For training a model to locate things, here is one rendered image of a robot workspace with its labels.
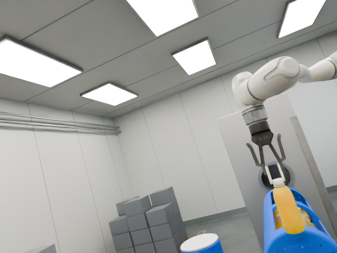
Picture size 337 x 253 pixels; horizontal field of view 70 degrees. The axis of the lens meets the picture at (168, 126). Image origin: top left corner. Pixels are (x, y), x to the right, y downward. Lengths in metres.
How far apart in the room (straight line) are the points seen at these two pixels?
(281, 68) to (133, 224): 4.31
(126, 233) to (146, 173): 2.26
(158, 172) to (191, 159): 1.00
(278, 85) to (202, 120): 5.48
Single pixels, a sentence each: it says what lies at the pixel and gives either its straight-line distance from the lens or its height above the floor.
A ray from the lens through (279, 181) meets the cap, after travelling 1.00.
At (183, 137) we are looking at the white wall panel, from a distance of 6.39.
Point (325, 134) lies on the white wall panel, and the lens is 6.42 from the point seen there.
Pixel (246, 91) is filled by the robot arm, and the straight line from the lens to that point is 0.96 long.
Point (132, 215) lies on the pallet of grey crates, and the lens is 4.81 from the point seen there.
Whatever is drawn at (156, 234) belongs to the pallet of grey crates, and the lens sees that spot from 4.72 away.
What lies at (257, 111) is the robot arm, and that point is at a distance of 0.99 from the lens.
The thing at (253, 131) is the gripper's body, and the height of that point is 1.63.
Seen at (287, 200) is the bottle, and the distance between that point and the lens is 1.00.
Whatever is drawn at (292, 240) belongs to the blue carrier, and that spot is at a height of 1.20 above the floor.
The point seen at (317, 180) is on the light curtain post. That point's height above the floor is 1.11.
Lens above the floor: 1.60
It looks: 9 degrees up
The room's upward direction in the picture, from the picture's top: 17 degrees counter-clockwise
